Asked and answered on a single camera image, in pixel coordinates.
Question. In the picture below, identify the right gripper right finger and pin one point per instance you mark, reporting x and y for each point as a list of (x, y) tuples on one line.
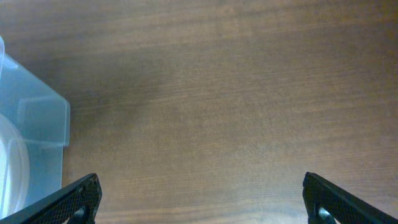
[(326, 202)]

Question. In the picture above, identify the clear plastic storage bin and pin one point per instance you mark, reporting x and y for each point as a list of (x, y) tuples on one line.
[(42, 117)]

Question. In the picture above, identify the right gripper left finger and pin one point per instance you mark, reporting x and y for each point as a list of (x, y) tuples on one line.
[(76, 203)]

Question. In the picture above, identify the cream white cup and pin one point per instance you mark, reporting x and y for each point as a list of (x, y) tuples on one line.
[(15, 169)]

